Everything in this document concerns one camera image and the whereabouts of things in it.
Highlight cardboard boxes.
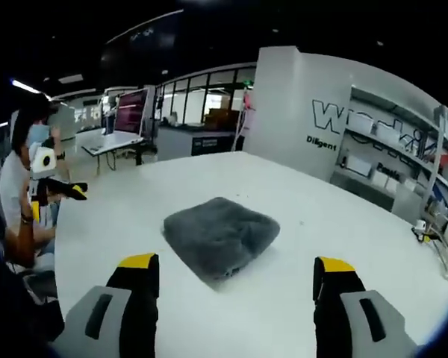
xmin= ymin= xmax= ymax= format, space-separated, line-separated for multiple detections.
xmin=204 ymin=107 xmax=233 ymax=127

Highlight ceiling light strip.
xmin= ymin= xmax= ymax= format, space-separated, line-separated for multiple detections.
xmin=10 ymin=78 xmax=43 ymax=95

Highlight large monitor screen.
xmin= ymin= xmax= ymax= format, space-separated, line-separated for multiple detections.
xmin=113 ymin=88 xmax=149 ymax=137

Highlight white work table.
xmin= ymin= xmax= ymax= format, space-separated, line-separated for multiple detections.
xmin=81 ymin=128 xmax=146 ymax=176

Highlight small white yellow device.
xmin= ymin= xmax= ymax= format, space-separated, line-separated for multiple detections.
xmin=411 ymin=219 xmax=431 ymax=244

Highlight wire rack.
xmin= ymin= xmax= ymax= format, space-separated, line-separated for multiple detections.
xmin=427 ymin=229 xmax=448 ymax=285

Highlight grey storage shelving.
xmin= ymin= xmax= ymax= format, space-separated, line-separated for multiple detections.
xmin=334 ymin=84 xmax=448 ymax=227

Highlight grey towel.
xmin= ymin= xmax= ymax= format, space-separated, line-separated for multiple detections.
xmin=163 ymin=196 xmax=281 ymax=293

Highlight dark counter cabinet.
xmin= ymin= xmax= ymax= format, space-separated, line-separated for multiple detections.
xmin=157 ymin=124 xmax=246 ymax=162

